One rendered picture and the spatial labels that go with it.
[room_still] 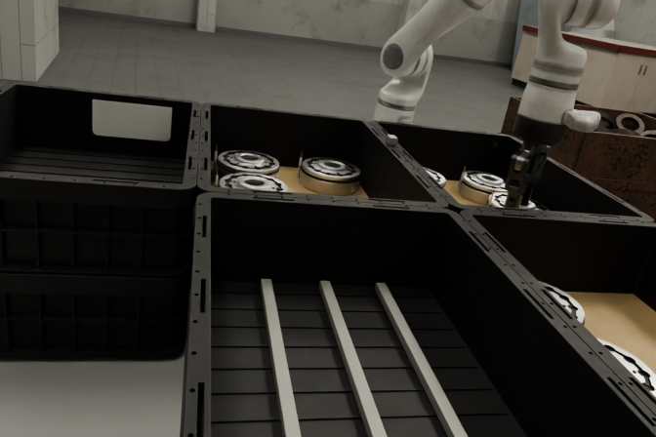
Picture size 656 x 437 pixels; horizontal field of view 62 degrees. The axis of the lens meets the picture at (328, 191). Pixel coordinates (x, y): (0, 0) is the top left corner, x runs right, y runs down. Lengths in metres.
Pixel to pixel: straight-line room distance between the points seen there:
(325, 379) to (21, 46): 4.78
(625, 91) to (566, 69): 7.67
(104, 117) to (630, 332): 0.82
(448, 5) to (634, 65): 7.38
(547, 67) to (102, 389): 0.71
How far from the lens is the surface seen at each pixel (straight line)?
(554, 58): 0.86
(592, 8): 0.86
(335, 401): 0.50
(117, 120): 0.98
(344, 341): 0.55
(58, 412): 0.68
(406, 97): 1.28
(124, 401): 0.68
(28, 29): 5.12
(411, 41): 1.22
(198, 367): 0.36
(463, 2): 1.17
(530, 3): 12.08
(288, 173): 0.98
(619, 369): 0.47
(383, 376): 0.54
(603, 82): 8.33
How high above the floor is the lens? 1.16
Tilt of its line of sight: 21 degrees down
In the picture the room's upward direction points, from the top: 10 degrees clockwise
